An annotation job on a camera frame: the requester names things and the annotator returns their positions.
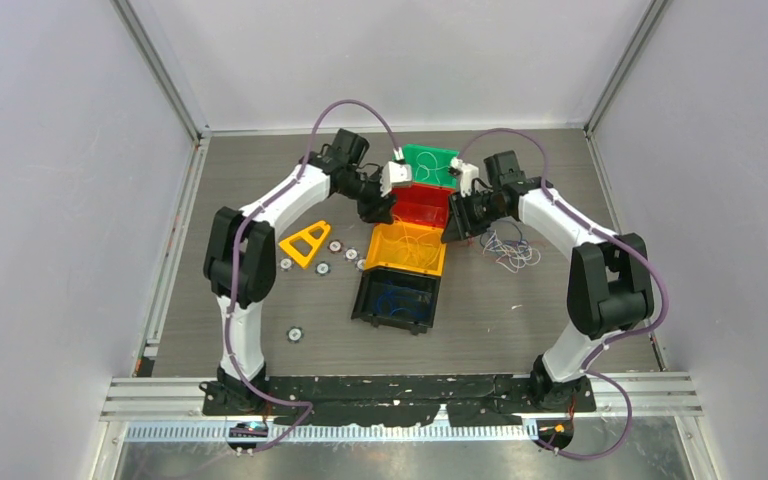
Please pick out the red plastic bin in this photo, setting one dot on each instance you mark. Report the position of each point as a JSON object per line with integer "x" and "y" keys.
{"x": 422, "y": 204}

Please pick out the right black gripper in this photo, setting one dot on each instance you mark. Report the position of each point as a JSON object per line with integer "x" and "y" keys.
{"x": 459, "y": 224}

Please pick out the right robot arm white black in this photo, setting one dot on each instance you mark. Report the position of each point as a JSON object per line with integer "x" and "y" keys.
{"x": 609, "y": 287}

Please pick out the green plastic bin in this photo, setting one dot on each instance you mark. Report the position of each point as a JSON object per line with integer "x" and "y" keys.
{"x": 430, "y": 165}

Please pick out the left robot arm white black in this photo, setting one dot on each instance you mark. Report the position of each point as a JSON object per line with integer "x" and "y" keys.
{"x": 241, "y": 256}

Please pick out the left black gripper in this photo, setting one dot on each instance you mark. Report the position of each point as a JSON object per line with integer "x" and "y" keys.
{"x": 378, "y": 209}

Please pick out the black plastic bin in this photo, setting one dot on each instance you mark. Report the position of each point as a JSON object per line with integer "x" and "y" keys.
{"x": 398, "y": 299}

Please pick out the round disc lower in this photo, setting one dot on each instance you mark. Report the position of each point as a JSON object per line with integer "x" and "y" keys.
{"x": 322, "y": 268}

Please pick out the lone round disc front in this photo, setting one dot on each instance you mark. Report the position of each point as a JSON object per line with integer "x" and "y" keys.
{"x": 295, "y": 335}

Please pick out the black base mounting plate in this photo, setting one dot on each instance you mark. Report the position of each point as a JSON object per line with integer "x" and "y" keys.
{"x": 393, "y": 401}

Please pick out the yellow plastic bin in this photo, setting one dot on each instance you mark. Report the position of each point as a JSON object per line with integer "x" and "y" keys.
{"x": 407, "y": 247}

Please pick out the yellow triangular plastic piece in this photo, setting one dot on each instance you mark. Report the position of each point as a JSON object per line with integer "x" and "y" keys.
{"x": 302, "y": 246}

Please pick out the round disc left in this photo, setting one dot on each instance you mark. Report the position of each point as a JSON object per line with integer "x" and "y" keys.
{"x": 286, "y": 264}

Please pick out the round disc red centre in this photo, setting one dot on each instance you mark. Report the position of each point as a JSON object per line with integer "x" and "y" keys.
{"x": 335, "y": 246}

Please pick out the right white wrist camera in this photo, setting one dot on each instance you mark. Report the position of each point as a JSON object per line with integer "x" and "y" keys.
{"x": 465, "y": 173}

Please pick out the round disc middle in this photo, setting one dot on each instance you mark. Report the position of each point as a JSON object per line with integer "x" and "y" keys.
{"x": 351, "y": 254}

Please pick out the aluminium frame rail front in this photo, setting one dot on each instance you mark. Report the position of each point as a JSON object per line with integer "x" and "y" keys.
{"x": 171, "y": 410}

